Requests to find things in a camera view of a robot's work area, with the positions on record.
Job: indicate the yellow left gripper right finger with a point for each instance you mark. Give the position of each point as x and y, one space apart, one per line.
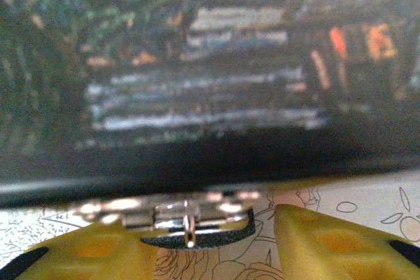
338 250

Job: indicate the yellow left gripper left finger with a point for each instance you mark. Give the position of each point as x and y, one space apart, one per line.
92 253

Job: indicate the black box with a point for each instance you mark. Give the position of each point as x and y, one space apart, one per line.
210 80

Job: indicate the floral print tablecloth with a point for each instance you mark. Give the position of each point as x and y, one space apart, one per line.
361 204

